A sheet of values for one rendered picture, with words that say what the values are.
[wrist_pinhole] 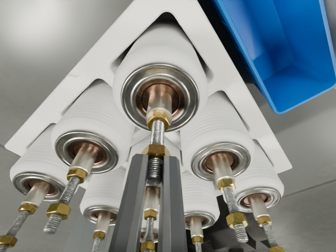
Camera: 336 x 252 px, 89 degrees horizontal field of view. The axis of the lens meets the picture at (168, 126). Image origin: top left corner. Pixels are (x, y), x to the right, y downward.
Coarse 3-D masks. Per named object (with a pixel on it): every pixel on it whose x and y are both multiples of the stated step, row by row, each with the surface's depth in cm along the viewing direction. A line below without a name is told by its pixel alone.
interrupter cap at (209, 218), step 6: (192, 210) 30; (198, 210) 30; (186, 216) 31; (192, 216) 32; (198, 216) 32; (204, 216) 31; (210, 216) 31; (186, 222) 33; (204, 222) 33; (210, 222) 33; (186, 228) 34; (204, 228) 34
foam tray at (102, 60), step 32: (160, 0) 18; (192, 0) 18; (128, 32) 19; (192, 32) 19; (96, 64) 22; (224, 64) 22; (64, 96) 24; (32, 128) 28; (256, 128) 28; (288, 160) 33
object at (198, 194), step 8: (184, 176) 35; (192, 176) 35; (184, 184) 34; (192, 184) 33; (200, 184) 33; (208, 184) 34; (184, 192) 32; (192, 192) 32; (200, 192) 32; (208, 192) 33; (184, 200) 31; (192, 200) 31; (200, 200) 31; (208, 200) 31; (216, 200) 33; (184, 208) 30; (192, 208) 30; (200, 208) 30; (208, 208) 30; (216, 208) 31; (216, 216) 32
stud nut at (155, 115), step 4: (152, 112) 14; (156, 112) 14; (160, 112) 14; (164, 112) 14; (148, 116) 14; (152, 116) 13; (156, 116) 13; (160, 116) 13; (164, 116) 13; (148, 120) 13; (152, 120) 13; (160, 120) 13; (164, 120) 13; (168, 120) 14; (148, 124) 14; (164, 124) 14; (168, 124) 14; (164, 128) 14
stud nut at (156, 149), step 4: (148, 144) 11; (152, 144) 11; (156, 144) 11; (160, 144) 11; (144, 148) 11; (148, 148) 10; (152, 148) 10; (156, 148) 10; (160, 148) 11; (164, 148) 11; (144, 152) 11; (148, 152) 10; (152, 152) 10; (156, 152) 10; (160, 152) 10; (164, 152) 10; (168, 152) 11; (148, 156) 10; (152, 156) 10; (156, 156) 10; (160, 156) 10
